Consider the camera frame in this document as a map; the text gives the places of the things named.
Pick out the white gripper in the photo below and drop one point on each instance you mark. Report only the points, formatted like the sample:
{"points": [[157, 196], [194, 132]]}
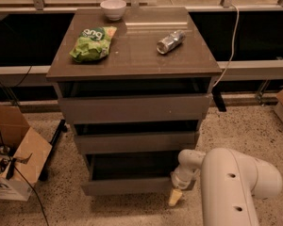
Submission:
{"points": [[180, 178]]}

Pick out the grey drawer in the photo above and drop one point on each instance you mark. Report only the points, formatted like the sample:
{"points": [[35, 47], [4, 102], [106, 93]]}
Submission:
{"points": [[134, 109], [130, 173], [136, 143]]}

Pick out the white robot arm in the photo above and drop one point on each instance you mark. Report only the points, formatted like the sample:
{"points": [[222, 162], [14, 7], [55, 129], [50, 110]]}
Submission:
{"points": [[229, 180]]}

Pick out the grey drawer cabinet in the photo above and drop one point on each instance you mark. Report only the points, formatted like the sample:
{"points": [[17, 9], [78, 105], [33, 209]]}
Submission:
{"points": [[135, 68]]}

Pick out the open cardboard box left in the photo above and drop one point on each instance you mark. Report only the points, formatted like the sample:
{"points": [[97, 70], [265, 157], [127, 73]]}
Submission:
{"points": [[28, 147]]}

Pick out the black bar on floor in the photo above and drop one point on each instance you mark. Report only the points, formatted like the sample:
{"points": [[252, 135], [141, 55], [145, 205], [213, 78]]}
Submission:
{"points": [[62, 128]]}

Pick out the crushed silver can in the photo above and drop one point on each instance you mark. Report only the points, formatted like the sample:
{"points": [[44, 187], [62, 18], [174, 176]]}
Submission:
{"points": [[170, 42]]}

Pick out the green snack bag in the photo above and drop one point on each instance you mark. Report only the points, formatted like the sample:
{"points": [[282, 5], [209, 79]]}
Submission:
{"points": [[93, 44]]}

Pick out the white ceramic bowl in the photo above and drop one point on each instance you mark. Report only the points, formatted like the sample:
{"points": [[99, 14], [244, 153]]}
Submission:
{"points": [[113, 9]]}

